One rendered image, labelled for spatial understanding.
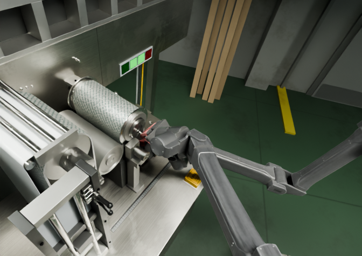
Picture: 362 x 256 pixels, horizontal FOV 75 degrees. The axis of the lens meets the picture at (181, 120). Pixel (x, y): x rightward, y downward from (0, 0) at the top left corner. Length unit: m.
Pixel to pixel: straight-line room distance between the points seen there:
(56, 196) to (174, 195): 0.67
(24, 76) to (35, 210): 0.50
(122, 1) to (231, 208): 0.97
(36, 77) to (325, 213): 2.42
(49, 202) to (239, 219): 0.37
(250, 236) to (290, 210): 1.92
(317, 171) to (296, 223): 1.46
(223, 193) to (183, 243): 1.46
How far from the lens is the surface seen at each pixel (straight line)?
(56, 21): 1.01
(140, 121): 0.83
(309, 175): 0.99
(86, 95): 0.91
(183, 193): 1.13
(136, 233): 1.05
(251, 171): 0.95
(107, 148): 0.82
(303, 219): 2.46
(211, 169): 0.61
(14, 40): 0.94
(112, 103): 0.85
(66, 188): 0.53
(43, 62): 0.93
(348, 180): 3.01
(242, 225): 0.52
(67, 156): 0.67
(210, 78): 2.82
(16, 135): 0.63
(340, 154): 0.94
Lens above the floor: 1.90
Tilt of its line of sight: 46 degrees down
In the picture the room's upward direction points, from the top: 12 degrees clockwise
